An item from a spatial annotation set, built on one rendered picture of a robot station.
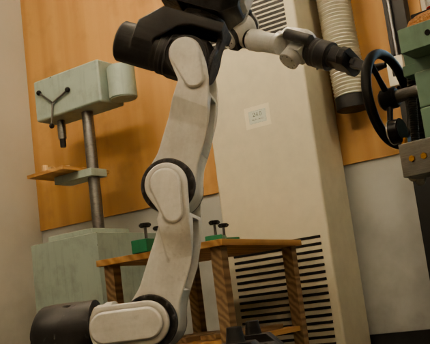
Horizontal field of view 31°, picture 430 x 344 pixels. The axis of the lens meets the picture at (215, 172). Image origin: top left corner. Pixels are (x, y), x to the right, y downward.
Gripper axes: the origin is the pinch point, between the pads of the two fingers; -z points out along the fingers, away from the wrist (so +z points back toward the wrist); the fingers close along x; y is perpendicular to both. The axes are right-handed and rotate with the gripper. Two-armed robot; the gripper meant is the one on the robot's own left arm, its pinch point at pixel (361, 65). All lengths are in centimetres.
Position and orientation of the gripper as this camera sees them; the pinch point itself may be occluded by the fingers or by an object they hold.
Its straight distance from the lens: 233.7
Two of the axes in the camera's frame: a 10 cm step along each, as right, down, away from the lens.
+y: 4.4, -9.0, 0.5
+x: -5.4, -3.1, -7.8
